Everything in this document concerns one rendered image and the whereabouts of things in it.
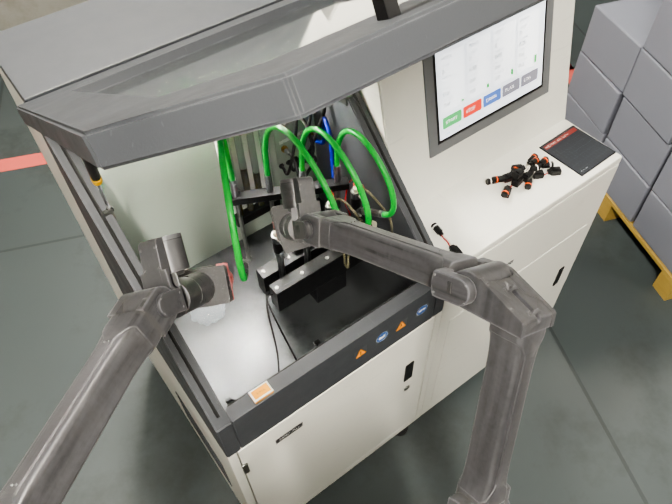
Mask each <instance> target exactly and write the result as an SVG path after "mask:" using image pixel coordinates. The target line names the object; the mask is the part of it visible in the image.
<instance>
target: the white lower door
mask: <svg viewBox="0 0 672 504"><path fill-rule="evenodd" d="M433 322H434V317H432V318H431V319H429V320H428V321H426V322H425V323H423V324H422V325H420V326H419V327H417V328H416V329H415V330H413V331H412V332H410V333H409V334H407V335H406V336H404V337H403V338H402V339H400V340H399V341H397V342H396V343H394V344H393V345H391V346H390V347H388V348H387V349H386V350H384V351H383V352H381V353H380V354H378V355H377V356H375V357H374V358H373V359H371V360H370V361H368V362H367V363H365V364H364V365H362V366H361V367H359V368H358V369H357V370H355V371H354V372H352V373H351V374H349V375H348V376H346V377H345V378H344V379H342V380H341V381H339V382H338V383H336V384H335V385H333V386H332V387H330V388H329V389H328V390H326V391H325V392H323V393H322V394H320V395H319V396H317V397H316V398H315V399H313V400H312V401H310V402H309V403H307V404H306V405H304V406H303V407H301V408H300V409H299V410H297V411H296V412H294V413H293V414H291V415H290V416H288V417H287V418H286V419H284V420H283V421H281V422H280V423H278V424H277V425H275V426H274V427H272V428H271V429H270V430H268V431H267V432H265V433H264V434H262V435H261V436H259V437H258V438H257V439H255V440H254V441H252V442H251V443H249V444H248V445H246V446H245V447H243V448H240V449H241V450H239V451H238V452H237V454H238V457H239V459H240V462H241V464H242V469H243V471H244V474H245V475H246V477H247V480H248V482H249V485H250V487H251V490H252V492H253V495H254V498H255V500H256V503H257V504H301V503H302V502H304V501H305V500H306V499H308V498H309V497H310V496H312V495H313V494H314V493H316V492H317V491H318V490H320V489H321V488H322V487H324V486H325V485H326V484H327V483H329V482H330V481H331V480H333V479H334V478H335V477H337V476H338V475H339V474H341V473H342V472H343V471H345V470H346V469H347V468H349V467H350V466H351V465H353V464H354V463H355V462H357V461H358V460H359V459H360V458H362V457H363V456H364V455H366V454H367V453H368V452H370V451H371V450H372V449H374V448H375V447H376V446H378V445H379V444H380V443H382V442H383V441H384V440H386V439H387V438H388V437H390V436H391V435H392V434H394V433H395V432H396V431H397V430H399V429H400V428H401V427H403V426H404V425H405V424H407V423H408V422H409V421H411V420H412V419H413V418H415V415H416V410H417V405H418V399H419V394H420V389H421V384H422V379H423V374H424V369H425V363H426V358H427V353H428V348H429V343H430V338H431V333H432V327H433Z"/></svg>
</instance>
